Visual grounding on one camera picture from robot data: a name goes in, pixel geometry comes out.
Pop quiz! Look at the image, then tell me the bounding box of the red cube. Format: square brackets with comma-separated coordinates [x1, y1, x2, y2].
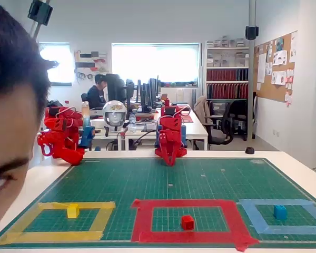
[181, 215, 195, 231]

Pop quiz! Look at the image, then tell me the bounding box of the red leader arm with handle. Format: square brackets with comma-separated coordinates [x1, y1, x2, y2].
[36, 106, 85, 166]

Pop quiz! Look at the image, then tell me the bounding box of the red tape square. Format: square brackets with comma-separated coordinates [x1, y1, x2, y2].
[130, 199, 260, 252]

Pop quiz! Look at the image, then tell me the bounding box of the yellow cube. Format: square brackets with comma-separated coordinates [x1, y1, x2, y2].
[67, 203, 81, 219]

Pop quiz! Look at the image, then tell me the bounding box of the blue cube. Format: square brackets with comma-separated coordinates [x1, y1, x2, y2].
[273, 205, 288, 220]

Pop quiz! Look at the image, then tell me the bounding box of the blue tape square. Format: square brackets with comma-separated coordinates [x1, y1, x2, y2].
[236, 199, 316, 235]

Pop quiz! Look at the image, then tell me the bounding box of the yellow tape square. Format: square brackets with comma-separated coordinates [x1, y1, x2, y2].
[0, 201, 116, 246]

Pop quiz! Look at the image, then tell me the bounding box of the blue table clamp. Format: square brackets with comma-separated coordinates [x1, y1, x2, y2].
[78, 125, 96, 150]
[180, 125, 187, 148]

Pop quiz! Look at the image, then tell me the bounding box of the white office desk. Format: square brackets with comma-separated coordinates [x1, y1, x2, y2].
[91, 104, 209, 151]

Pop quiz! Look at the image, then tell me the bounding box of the green cutting mat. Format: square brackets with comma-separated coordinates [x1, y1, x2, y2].
[0, 157, 316, 250]

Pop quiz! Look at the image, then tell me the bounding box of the clear water bottle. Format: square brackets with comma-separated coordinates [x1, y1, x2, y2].
[129, 113, 137, 133]

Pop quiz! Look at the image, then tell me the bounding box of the beige jacket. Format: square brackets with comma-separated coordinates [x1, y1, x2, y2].
[194, 95, 214, 125]

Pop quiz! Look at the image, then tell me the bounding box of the office chair with grey seat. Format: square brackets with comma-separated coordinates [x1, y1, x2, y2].
[204, 101, 235, 151]

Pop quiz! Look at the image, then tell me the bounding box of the black computer monitor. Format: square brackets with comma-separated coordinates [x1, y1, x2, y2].
[140, 82, 152, 113]
[148, 75, 161, 108]
[105, 73, 127, 103]
[125, 78, 136, 111]

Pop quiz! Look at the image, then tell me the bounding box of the white helmet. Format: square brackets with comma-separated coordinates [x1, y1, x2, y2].
[102, 100, 127, 132]

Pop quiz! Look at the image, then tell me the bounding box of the white bookshelf with binders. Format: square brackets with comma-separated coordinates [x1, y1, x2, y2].
[204, 39, 251, 101]

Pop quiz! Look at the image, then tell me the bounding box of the black office chair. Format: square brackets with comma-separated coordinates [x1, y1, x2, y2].
[226, 99, 250, 142]

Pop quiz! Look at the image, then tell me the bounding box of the wide bright window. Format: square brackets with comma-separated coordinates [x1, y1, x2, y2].
[111, 42, 201, 86]

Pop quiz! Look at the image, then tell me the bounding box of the seated person in dark shirt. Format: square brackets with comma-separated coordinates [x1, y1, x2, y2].
[85, 74, 108, 109]

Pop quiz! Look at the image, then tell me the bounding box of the colourful drink bottle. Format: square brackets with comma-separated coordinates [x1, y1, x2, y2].
[81, 101, 92, 127]

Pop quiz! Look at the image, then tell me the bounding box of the grey round column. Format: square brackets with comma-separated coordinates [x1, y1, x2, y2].
[248, 0, 256, 140]

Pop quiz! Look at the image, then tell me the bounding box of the cork pin board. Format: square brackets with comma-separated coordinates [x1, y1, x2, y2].
[253, 30, 299, 104]

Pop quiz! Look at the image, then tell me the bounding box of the small bright window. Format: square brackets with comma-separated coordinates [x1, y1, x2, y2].
[38, 42, 75, 86]

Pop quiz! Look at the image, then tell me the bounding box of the black pole clamp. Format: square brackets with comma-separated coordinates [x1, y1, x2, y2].
[245, 25, 259, 41]
[27, 0, 54, 26]

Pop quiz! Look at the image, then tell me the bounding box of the person in white polo shirt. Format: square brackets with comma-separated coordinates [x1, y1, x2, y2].
[0, 0, 59, 235]

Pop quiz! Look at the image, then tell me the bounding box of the silver aluminium rod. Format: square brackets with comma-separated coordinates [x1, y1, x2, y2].
[28, 0, 51, 40]

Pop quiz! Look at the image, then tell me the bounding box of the white wall tool board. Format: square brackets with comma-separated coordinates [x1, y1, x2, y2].
[74, 50, 108, 80]

